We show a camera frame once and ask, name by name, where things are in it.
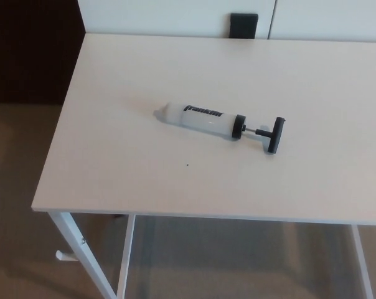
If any black rectangular cabinet handle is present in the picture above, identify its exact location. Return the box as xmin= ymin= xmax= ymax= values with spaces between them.
xmin=230 ymin=12 xmax=259 ymax=40

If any white cabinet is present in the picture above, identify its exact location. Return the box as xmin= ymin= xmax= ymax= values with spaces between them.
xmin=77 ymin=0 xmax=376 ymax=41

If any white air pump black handle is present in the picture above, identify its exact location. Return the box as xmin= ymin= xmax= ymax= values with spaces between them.
xmin=153 ymin=102 xmax=287 ymax=156

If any white hook on desk leg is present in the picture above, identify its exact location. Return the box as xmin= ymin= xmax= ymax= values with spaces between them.
xmin=55 ymin=250 xmax=80 ymax=262

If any white desk with metal frame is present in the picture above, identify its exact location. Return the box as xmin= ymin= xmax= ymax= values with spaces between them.
xmin=31 ymin=33 xmax=376 ymax=299

